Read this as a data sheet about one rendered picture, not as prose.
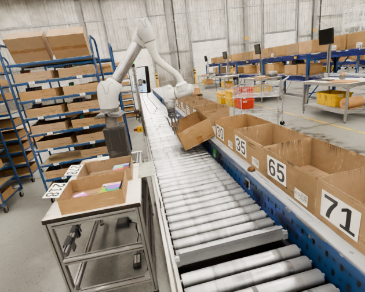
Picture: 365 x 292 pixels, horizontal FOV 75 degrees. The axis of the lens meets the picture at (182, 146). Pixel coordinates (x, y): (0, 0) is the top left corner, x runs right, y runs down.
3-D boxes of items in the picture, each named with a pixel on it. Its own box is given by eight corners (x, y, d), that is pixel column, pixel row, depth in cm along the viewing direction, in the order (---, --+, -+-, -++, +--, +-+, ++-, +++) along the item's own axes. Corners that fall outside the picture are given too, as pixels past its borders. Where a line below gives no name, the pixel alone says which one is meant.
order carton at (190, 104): (186, 115, 312) (185, 102, 307) (208, 111, 317) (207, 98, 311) (193, 120, 275) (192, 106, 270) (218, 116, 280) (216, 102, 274)
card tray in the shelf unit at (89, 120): (72, 128, 294) (70, 120, 291) (79, 123, 323) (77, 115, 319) (105, 123, 298) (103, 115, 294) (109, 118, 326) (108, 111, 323)
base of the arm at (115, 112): (95, 117, 191) (94, 110, 189) (102, 112, 212) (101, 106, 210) (117, 116, 191) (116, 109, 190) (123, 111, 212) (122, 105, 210)
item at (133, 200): (83, 163, 233) (82, 160, 232) (142, 153, 239) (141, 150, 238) (42, 225, 139) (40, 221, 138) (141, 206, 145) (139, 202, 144)
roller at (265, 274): (182, 307, 84) (179, 291, 88) (313, 270, 92) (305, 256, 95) (182, 304, 81) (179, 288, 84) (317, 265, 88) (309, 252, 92)
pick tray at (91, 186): (73, 192, 167) (69, 180, 164) (128, 182, 172) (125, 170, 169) (61, 215, 141) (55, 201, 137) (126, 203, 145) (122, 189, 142)
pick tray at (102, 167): (87, 174, 197) (84, 163, 194) (133, 165, 202) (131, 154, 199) (79, 190, 170) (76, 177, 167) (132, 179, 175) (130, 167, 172)
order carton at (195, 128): (177, 138, 237) (170, 123, 231) (203, 125, 238) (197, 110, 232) (185, 150, 200) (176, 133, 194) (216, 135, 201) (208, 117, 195)
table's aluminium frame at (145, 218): (100, 223, 256) (83, 163, 233) (153, 213, 262) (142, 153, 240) (75, 313, 162) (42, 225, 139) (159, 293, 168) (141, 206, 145)
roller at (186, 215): (164, 223, 130) (163, 215, 128) (252, 203, 138) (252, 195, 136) (165, 228, 125) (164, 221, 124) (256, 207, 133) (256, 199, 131)
